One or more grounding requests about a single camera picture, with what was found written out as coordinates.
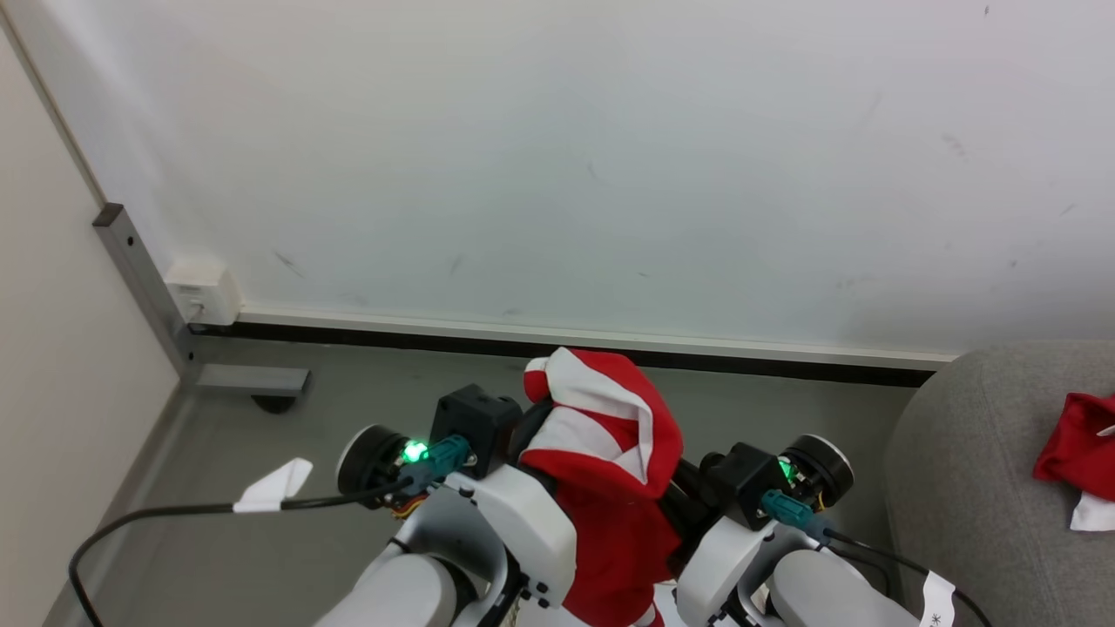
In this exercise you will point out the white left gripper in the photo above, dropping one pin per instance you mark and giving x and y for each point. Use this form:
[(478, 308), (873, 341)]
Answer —
[(523, 522)]

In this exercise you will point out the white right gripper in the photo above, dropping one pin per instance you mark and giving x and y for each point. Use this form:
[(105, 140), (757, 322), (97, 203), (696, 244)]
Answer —
[(723, 566)]

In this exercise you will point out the red and white garment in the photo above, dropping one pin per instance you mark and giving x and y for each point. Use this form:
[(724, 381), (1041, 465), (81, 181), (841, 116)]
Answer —
[(1076, 440), (610, 514)]

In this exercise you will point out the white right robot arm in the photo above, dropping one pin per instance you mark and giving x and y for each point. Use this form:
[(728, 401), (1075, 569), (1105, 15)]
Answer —
[(819, 596)]

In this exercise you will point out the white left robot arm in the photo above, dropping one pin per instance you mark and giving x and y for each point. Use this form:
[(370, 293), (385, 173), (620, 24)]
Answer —
[(409, 592)]

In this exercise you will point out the grey fabric sofa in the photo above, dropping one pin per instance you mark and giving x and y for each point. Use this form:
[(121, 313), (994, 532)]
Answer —
[(976, 488)]

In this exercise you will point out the white and black baseboard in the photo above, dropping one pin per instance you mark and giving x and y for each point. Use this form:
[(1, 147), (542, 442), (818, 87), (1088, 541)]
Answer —
[(610, 340)]

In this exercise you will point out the black caster foot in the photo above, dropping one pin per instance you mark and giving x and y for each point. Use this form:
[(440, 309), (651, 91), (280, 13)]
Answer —
[(274, 403)]

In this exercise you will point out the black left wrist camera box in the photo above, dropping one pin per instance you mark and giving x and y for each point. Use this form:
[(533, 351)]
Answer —
[(475, 422)]

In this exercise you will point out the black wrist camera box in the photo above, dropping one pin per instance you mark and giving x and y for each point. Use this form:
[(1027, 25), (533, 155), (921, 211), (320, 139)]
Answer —
[(475, 422), (740, 479)]

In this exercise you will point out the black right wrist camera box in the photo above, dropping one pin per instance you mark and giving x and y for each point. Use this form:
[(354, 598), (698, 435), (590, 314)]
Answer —
[(740, 479)]

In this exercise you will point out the white wall socket box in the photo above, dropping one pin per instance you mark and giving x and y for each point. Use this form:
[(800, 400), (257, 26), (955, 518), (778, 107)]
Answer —
[(205, 292)]

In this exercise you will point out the grey metal frame post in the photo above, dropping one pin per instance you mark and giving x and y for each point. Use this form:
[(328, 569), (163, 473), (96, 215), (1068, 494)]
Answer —
[(139, 270)]

